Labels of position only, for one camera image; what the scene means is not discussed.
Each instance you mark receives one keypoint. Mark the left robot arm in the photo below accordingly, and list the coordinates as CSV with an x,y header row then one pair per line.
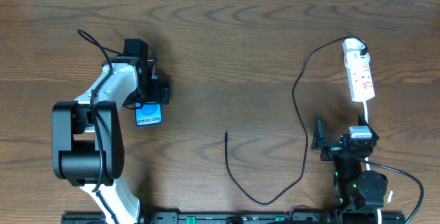
x,y
87,143

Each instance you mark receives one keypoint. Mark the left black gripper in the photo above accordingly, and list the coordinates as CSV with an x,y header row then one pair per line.
x,y
158,93

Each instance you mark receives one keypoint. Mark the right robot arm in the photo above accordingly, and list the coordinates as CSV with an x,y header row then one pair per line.
x,y
361,192

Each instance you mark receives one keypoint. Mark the white power strip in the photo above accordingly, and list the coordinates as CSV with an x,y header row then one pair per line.
x,y
359,76

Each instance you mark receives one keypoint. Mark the blue Galaxy smartphone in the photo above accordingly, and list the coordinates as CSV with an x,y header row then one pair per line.
x,y
148,114

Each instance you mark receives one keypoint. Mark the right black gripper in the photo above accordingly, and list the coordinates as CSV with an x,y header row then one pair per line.
x,y
336,147

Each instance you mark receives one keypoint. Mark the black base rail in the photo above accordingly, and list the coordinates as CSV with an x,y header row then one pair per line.
x,y
296,217

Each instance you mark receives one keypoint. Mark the white USB charger plug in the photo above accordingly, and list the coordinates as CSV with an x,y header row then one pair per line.
x,y
353,44

